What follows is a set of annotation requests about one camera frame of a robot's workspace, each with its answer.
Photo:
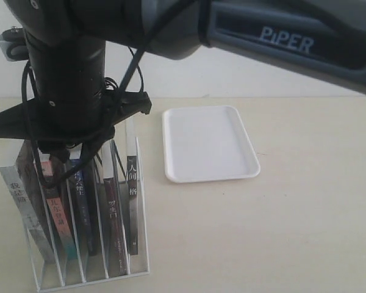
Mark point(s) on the black grey spine book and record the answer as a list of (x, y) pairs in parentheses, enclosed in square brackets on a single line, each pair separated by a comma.
[(132, 166)]

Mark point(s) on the white plastic tray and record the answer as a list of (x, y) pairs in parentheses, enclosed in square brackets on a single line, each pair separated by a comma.
[(207, 143)]

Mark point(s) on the white wire book rack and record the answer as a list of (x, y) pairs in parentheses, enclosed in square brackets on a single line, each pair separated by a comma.
[(86, 269)]

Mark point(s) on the grey marbled white book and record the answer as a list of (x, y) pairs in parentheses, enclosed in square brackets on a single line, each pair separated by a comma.
[(19, 174)]

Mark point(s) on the dark brown spine book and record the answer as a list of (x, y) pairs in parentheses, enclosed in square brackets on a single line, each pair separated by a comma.
[(118, 247)]

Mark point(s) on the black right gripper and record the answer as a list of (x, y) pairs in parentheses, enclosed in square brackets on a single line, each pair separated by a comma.
[(66, 98)]

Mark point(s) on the dark blue moon book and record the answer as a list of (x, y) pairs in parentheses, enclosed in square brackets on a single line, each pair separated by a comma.
[(82, 189)]

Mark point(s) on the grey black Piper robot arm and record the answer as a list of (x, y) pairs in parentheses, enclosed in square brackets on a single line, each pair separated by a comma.
[(325, 40)]

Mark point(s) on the red pink spine book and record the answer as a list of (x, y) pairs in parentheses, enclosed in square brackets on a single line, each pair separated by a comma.
[(57, 200)]

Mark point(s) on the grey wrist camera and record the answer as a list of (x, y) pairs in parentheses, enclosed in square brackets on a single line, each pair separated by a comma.
[(13, 44)]

